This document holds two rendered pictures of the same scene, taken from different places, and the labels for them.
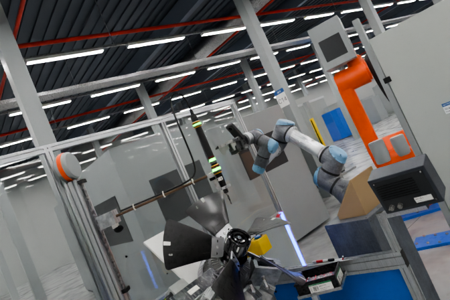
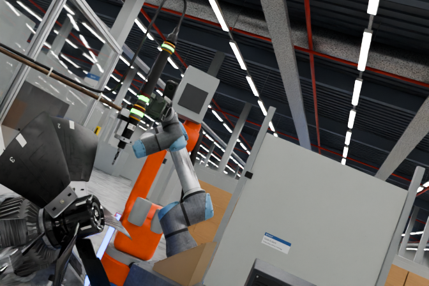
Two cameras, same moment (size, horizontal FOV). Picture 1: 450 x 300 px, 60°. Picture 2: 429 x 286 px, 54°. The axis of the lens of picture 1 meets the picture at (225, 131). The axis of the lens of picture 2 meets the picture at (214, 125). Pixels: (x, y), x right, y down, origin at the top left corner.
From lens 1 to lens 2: 0.94 m
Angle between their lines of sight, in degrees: 32
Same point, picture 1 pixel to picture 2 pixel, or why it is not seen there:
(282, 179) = not seen: hidden behind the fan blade
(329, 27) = (206, 82)
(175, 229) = (45, 133)
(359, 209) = (185, 278)
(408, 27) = (301, 155)
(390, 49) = (274, 155)
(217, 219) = (75, 165)
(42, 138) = not seen: outside the picture
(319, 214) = not seen: hidden behind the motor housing
